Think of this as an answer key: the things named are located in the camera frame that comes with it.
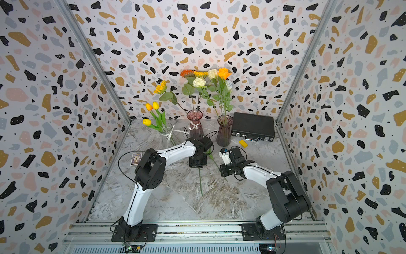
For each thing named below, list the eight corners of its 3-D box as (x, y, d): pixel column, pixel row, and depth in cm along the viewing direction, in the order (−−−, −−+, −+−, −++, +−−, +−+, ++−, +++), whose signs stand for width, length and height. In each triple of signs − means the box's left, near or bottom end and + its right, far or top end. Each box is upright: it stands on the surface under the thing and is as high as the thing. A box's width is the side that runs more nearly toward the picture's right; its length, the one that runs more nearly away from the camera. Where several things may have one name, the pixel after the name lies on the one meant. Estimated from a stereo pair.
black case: (229, 137, 115) (230, 131, 109) (234, 115, 130) (235, 109, 124) (272, 144, 111) (275, 138, 106) (271, 121, 126) (274, 115, 121)
